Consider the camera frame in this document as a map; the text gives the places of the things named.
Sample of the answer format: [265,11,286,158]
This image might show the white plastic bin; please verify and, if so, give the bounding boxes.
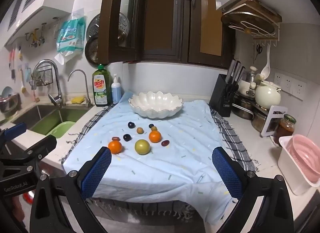
[277,135,320,196]

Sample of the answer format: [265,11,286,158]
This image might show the blue pump bottle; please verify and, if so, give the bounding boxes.
[111,73,122,104]

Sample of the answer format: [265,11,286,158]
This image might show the green dish soap bottle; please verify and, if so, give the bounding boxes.
[92,63,113,107]

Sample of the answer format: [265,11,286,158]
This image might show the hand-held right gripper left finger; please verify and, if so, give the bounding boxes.
[29,146,112,233]

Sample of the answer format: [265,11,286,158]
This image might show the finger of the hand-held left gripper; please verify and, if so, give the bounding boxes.
[0,135,57,173]
[0,122,27,153]

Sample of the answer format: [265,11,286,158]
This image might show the stainless steel sink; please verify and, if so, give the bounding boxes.
[10,104,90,136]

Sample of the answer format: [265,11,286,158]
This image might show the perforated metal steamer plate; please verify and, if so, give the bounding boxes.
[86,12,130,48]

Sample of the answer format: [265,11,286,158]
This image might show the black-handled scissors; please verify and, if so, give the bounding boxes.
[254,44,263,61]

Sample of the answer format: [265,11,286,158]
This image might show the yellow dish brush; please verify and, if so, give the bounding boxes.
[20,69,27,94]

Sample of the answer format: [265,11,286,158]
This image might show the brown window frame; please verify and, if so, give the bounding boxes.
[135,0,237,69]

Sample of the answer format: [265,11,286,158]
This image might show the white ladle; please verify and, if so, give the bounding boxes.
[260,44,272,79]

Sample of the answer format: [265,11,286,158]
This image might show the teal plastic bag pack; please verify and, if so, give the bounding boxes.
[54,10,87,64]

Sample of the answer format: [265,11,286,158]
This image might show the metal wall hook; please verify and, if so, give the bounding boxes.
[39,23,48,44]
[25,29,39,48]

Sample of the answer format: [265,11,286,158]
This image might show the grey checkered fringed cloth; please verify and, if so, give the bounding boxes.
[60,106,260,223]

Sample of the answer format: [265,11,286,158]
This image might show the tall chrome kitchen faucet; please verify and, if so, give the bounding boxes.
[32,59,64,107]

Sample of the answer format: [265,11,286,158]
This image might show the white wire wall rack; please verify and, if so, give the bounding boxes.
[222,0,280,47]

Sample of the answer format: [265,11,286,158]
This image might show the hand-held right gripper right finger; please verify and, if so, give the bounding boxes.
[212,146,295,233]

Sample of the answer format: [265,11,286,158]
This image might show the brown open window sash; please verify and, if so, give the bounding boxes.
[97,0,144,64]

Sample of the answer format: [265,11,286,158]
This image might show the white scalloped ceramic bowl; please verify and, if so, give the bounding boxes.
[129,91,183,120]

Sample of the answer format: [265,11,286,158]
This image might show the white cardboard box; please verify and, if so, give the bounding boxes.
[260,105,288,137]

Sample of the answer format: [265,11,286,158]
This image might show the glass jar of brown sauce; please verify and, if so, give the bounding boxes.
[274,114,297,147]

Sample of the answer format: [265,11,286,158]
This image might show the cream ceramic pot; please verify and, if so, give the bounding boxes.
[255,80,282,109]

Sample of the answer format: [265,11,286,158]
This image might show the green plastic basin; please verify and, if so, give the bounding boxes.
[46,121,76,139]

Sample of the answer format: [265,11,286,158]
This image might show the wooden cutting board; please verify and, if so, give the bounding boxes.
[221,0,282,36]

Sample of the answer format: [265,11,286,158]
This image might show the light blue speckled cloth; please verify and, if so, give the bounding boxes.
[62,95,250,225]

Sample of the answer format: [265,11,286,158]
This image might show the round metal strainer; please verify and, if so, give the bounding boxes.
[84,36,99,64]

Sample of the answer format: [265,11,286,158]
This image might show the pink plastic colander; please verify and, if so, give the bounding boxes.
[286,134,320,183]

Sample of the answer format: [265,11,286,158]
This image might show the black wire basket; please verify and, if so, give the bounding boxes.
[29,69,56,90]

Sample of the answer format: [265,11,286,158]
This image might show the stainless steel bowl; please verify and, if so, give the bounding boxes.
[0,93,20,113]

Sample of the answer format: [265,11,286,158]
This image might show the black knife block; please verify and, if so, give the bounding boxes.
[209,73,237,118]

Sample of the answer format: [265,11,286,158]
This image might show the green plum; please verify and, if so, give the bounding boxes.
[134,139,151,155]

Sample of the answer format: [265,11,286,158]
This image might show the white wall outlet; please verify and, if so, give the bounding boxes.
[274,72,285,87]
[292,79,307,98]
[284,75,294,91]

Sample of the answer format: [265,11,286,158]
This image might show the orange mandarin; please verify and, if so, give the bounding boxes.
[149,131,162,143]
[108,140,123,154]

